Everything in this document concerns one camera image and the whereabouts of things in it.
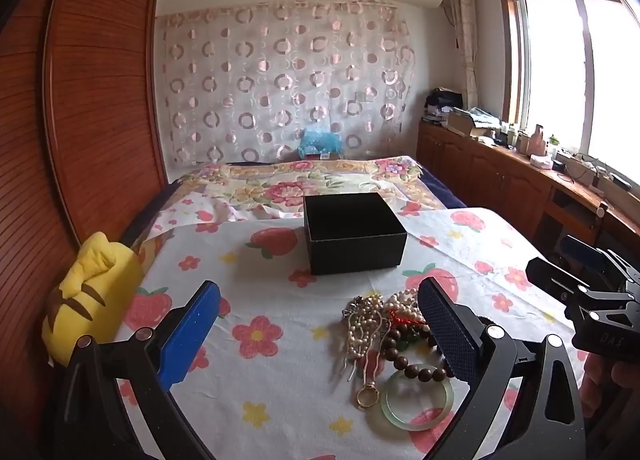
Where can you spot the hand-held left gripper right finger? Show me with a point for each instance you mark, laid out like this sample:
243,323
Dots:
450,335

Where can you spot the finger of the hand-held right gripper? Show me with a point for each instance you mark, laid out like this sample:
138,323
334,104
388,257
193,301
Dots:
550,275
580,250

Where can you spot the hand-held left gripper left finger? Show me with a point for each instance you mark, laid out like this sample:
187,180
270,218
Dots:
190,335

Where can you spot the pale green jade bangle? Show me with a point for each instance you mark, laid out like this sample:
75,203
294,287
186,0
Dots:
392,412

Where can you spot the silver hair pin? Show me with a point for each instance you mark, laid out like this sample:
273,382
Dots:
350,370

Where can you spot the black jewelry box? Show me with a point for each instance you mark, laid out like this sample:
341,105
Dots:
355,235

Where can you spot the person's right hand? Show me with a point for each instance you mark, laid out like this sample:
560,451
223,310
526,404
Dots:
607,385

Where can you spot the white tissue box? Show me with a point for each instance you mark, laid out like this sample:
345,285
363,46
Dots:
541,162

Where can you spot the strawberry print towel blanket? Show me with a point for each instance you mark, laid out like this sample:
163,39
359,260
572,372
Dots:
280,300

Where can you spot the yellow plush toy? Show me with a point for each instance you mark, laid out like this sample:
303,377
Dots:
85,290

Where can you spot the long wooden cabinet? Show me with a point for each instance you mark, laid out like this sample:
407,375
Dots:
490,170

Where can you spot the navy bed sheet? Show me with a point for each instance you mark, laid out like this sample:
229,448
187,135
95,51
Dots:
445,192

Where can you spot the open cardboard box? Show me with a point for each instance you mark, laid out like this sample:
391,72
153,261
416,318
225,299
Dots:
465,122

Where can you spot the floral blanket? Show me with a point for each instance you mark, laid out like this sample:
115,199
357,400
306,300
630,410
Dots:
280,187

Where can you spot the wooden framed window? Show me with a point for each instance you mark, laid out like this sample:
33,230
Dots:
555,60

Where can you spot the pile of dark clothes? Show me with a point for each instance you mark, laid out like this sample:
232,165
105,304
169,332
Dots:
442,100

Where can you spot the small brown box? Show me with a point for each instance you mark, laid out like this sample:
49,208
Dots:
322,156

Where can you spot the blue plastic bag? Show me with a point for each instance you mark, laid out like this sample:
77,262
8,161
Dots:
320,142

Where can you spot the pale patterned window curtain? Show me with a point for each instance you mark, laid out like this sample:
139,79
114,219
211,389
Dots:
466,30

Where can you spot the brown wooden wardrobe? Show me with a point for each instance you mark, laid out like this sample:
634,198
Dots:
75,115

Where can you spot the sheer circle pattern curtain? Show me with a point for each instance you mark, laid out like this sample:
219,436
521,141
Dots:
280,85

